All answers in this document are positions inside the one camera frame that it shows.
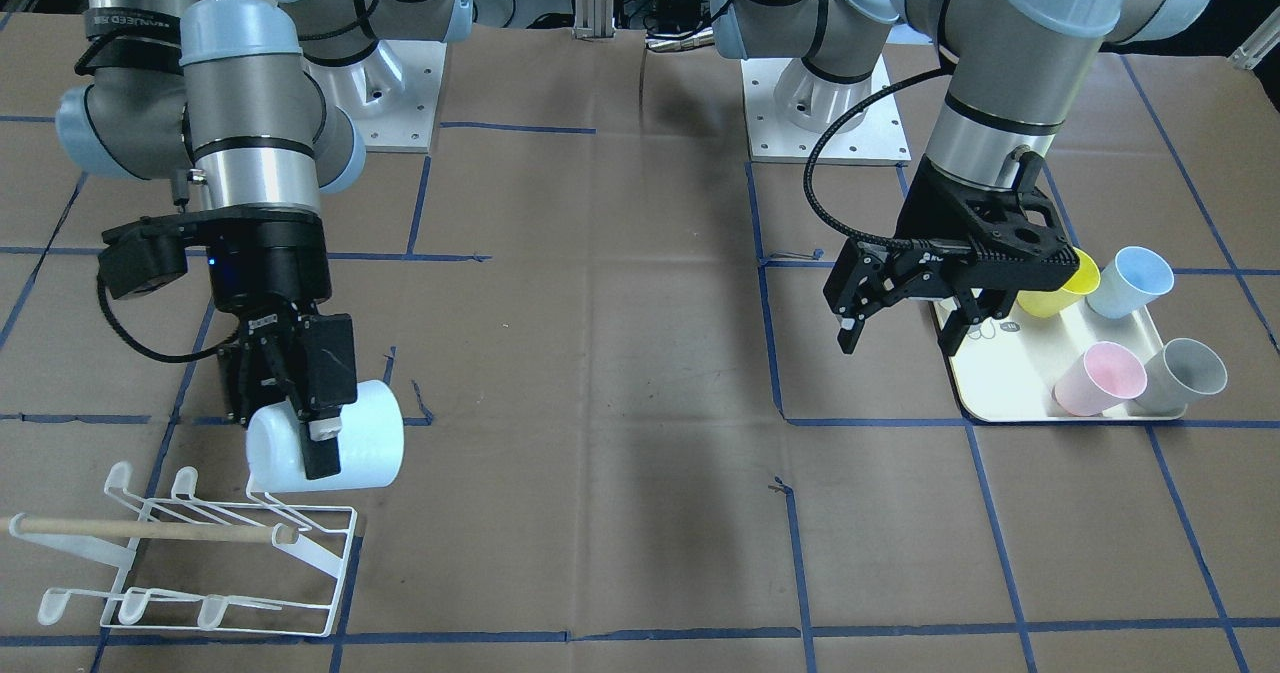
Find cream serving tray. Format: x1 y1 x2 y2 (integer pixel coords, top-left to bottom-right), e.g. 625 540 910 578
947 299 1165 424

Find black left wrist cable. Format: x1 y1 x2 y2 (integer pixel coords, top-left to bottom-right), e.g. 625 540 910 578
806 63 961 249

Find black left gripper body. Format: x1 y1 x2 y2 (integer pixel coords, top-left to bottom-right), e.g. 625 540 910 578
895 155 1080 293

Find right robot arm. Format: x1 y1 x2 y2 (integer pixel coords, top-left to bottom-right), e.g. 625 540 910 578
55 0 474 493

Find yellow plastic cup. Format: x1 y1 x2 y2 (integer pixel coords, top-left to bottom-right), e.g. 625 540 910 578
1016 246 1100 319

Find white wire cup rack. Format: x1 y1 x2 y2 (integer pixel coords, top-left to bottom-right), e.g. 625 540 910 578
9 462 358 637

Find wooden rack dowel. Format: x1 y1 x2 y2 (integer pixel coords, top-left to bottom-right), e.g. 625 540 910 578
10 514 300 545

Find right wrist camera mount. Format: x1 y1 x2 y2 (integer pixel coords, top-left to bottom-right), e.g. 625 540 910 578
99 212 212 299

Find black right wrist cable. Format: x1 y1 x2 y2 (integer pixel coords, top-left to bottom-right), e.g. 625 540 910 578
96 273 241 363

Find pink plastic cup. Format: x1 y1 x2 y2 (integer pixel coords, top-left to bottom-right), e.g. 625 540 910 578
1052 342 1148 417

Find grey plastic cup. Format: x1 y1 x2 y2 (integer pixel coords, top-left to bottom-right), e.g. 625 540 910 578
1134 339 1229 413

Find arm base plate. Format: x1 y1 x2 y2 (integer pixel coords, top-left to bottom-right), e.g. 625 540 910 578
741 58 911 166
303 40 448 154

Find light blue plastic cup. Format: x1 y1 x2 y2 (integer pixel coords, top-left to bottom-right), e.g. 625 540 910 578
244 380 404 494

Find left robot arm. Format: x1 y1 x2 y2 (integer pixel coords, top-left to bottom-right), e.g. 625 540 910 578
709 0 1210 354

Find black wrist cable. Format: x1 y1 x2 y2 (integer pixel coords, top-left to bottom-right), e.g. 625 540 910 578
806 63 961 249
96 273 241 363

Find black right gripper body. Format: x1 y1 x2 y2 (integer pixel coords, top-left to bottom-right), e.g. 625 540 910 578
207 209 332 424

